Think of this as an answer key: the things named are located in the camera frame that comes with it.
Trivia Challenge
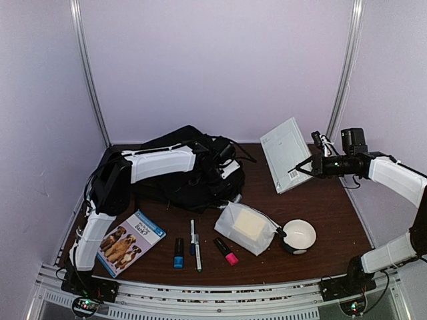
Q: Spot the aluminium corner post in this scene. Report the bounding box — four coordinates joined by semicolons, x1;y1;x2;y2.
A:
69;0;111;147
326;0;365;142

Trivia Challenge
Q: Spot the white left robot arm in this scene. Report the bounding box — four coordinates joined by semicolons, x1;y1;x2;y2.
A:
66;137;239;296

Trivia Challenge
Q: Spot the dog picture book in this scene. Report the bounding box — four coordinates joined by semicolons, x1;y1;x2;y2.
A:
97;210;166;278

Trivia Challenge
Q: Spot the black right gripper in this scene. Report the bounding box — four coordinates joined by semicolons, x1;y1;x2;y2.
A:
296;152;353;178

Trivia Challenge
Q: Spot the white pen green tip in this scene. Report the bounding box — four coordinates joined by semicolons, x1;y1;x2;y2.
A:
195;233;202;273

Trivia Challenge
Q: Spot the right circuit board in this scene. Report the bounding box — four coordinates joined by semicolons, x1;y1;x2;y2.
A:
340;297;367;317

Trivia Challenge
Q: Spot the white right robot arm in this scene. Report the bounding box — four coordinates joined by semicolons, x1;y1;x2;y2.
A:
294;127;426;295

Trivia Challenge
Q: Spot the left circuit board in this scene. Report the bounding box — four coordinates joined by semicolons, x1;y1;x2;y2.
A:
71;297;99;317

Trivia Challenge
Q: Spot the aluminium front rail frame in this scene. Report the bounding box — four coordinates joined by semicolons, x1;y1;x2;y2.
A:
24;264;414;319

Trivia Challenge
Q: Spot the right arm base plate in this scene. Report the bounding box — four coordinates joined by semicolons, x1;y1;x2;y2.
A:
319;275;376;301

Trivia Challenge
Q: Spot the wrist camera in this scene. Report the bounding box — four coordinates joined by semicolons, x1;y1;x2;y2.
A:
311;131;338;157
218;144;241;179

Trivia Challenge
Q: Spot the left aluminium corner post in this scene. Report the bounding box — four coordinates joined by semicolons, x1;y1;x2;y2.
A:
69;0;111;147

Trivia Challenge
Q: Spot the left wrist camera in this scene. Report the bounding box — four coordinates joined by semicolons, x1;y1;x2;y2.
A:
218;144;241;179

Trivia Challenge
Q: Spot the pink highlighter marker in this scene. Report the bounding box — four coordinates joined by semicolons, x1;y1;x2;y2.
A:
213;237;239;266

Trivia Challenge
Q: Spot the white bowl black base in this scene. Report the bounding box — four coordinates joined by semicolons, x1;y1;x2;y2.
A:
281;219;317;255

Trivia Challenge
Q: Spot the right aluminium corner post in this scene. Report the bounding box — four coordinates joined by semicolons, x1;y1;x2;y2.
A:
326;0;365;142

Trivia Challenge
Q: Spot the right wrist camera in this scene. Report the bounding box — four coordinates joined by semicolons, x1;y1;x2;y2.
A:
311;131;338;157

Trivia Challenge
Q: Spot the grey shrink-wrapped notebook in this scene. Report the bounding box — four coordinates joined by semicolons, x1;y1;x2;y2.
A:
260;117;312;194

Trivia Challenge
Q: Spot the translucent bag with sandwich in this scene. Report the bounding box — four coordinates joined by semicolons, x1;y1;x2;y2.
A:
214;202;280;256

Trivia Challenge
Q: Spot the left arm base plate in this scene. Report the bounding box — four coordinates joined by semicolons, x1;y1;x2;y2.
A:
61;277;119;303

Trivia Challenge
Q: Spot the circuit board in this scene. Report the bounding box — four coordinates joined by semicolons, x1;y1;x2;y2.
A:
71;297;99;317
340;297;367;317

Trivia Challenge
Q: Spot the blue highlighter marker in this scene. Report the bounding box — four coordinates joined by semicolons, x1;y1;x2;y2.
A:
173;238;184;269

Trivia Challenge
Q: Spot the black student backpack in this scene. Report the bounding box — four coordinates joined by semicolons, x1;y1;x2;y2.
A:
131;125;256;213

